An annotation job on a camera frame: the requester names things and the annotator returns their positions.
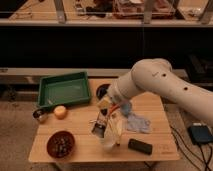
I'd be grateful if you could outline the black bowl with sponge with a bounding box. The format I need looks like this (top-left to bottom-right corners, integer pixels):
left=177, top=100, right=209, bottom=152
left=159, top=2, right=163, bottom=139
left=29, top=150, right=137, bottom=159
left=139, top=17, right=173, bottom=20
left=96, top=84, right=109, bottom=99

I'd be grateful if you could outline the black brush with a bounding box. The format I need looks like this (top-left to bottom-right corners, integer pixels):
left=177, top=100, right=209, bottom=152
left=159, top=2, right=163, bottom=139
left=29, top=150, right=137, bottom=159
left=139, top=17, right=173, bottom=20
left=92, top=113, right=107, bottom=138

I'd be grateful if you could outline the black rectangular box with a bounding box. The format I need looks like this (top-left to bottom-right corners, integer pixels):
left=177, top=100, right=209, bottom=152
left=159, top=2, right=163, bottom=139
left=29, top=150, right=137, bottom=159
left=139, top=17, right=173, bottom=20
left=128, top=139, right=153, bottom=155

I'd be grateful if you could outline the orange handled tool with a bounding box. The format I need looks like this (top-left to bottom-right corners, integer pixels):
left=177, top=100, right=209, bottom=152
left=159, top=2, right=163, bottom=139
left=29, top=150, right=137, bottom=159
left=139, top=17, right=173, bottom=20
left=108, top=104, right=120, bottom=116

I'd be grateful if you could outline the blue cloth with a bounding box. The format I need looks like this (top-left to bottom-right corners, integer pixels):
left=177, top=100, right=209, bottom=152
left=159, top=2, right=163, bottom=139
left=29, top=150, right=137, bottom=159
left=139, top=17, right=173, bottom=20
left=120, top=102, right=151, bottom=134

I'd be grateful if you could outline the brown bowl with nuts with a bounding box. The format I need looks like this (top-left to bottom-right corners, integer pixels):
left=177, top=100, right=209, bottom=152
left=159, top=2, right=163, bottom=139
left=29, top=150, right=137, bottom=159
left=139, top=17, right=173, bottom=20
left=46, top=131, right=75, bottom=158

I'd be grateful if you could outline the blue device on floor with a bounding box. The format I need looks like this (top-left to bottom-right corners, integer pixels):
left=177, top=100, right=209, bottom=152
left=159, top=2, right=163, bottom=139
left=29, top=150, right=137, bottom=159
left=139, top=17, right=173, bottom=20
left=187, top=125, right=213, bottom=145

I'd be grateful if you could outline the yellow round fruit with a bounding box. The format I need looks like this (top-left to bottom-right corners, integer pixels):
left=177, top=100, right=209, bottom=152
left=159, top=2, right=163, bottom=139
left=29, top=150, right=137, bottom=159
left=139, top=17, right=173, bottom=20
left=53, top=105, right=67, bottom=119

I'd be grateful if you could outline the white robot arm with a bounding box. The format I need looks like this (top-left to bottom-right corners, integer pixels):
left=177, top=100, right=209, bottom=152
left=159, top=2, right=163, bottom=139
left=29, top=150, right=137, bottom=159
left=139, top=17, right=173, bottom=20
left=97, top=58, right=213, bottom=126

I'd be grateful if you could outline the white paper cup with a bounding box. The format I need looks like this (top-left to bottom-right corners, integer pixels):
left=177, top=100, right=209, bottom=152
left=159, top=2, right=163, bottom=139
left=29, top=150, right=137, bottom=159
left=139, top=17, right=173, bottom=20
left=100, top=133, right=116, bottom=151

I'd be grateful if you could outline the green plastic tray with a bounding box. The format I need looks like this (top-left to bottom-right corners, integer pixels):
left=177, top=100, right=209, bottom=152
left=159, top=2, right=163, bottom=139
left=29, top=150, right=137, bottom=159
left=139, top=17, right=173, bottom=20
left=38, top=72, right=91, bottom=108

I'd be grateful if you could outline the small metal cup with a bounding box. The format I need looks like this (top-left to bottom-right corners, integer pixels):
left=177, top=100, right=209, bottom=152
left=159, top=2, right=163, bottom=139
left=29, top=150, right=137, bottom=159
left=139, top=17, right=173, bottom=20
left=33, top=109, right=48, bottom=123

